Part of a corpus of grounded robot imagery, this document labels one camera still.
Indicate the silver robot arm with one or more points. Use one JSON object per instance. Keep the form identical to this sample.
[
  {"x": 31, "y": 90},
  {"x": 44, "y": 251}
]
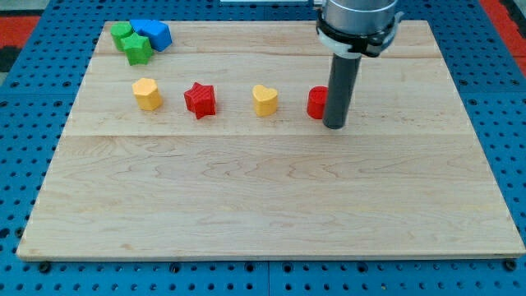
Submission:
[{"x": 350, "y": 28}]

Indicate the yellow heart block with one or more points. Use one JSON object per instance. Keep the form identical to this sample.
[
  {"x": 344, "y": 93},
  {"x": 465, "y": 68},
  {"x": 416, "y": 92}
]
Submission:
[{"x": 265, "y": 100}]

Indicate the light wooden board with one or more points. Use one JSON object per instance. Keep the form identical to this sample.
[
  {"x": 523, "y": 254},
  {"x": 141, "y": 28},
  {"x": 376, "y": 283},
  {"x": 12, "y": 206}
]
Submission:
[{"x": 405, "y": 178}]

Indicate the red cylinder block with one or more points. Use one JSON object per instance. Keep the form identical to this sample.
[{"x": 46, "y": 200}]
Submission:
[{"x": 316, "y": 101}]

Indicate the red star block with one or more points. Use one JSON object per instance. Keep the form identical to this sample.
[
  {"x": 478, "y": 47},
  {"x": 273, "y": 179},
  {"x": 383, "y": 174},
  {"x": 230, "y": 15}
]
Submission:
[{"x": 200, "y": 100}]

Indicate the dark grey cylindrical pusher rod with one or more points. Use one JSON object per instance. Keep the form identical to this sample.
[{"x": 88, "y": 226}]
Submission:
[{"x": 343, "y": 75}]

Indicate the yellow hexagon block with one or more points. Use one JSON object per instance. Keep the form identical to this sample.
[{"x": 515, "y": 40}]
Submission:
[{"x": 147, "y": 94}]

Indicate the blue pentagon block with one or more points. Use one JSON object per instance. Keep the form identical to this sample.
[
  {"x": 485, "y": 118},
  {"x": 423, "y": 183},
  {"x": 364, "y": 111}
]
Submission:
[{"x": 159, "y": 35}]

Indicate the green star block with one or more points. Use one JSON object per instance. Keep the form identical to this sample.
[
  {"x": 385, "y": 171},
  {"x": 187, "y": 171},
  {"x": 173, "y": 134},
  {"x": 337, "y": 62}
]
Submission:
[{"x": 137, "y": 49}]

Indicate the blue block behind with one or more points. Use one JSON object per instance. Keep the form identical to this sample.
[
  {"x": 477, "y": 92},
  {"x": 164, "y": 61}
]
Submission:
[{"x": 138, "y": 25}]

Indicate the green cylinder block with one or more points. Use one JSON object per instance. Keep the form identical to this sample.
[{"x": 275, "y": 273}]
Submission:
[{"x": 119, "y": 31}]

